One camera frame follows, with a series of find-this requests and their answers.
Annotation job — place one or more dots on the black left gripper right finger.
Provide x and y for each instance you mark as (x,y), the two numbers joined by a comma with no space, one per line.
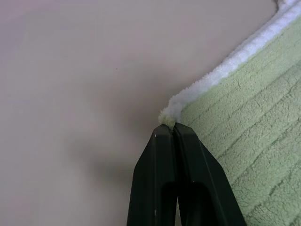
(200,164)

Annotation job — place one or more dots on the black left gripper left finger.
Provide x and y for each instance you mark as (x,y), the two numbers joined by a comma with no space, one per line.
(154,162)

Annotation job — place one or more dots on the green white-edged fleece towel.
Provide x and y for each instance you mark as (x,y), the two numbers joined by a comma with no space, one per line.
(258,117)

